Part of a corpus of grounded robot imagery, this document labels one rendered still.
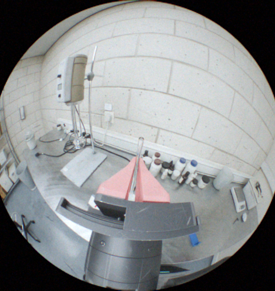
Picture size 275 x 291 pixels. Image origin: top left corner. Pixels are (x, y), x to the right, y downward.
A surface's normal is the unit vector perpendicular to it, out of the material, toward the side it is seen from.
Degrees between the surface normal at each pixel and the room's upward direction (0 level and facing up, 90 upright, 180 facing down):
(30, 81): 90
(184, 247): 0
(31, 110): 90
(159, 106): 90
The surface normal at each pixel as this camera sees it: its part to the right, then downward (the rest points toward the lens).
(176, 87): -0.32, 0.49
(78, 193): 0.13, -0.82
